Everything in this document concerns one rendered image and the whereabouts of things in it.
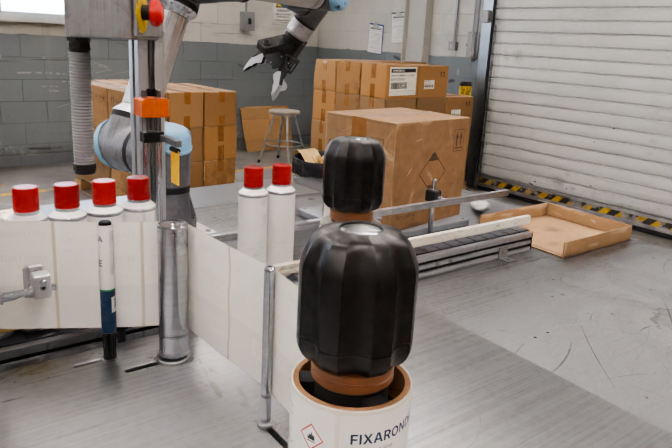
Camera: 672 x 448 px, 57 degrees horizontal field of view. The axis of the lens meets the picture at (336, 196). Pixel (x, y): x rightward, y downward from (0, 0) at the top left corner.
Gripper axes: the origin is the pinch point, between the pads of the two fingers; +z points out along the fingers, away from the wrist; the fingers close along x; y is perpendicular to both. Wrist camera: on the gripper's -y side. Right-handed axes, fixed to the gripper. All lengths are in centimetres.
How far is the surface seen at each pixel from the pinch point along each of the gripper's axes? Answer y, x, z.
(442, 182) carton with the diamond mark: -5, -67, -20
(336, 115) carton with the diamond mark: -21.0, -38.1, -17.2
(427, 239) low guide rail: -39, -80, -17
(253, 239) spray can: -75, -65, -6
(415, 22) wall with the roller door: 445, 173, -17
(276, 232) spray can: -71, -66, -8
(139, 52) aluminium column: -87, -34, -20
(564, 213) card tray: 26, -92, -31
